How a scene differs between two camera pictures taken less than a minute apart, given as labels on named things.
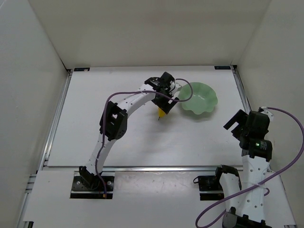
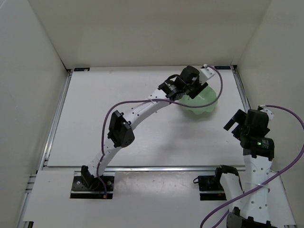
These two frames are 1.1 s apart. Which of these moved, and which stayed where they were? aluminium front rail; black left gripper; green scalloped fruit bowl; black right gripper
Moved: black left gripper
Stayed: black right gripper; green scalloped fruit bowl; aluminium front rail
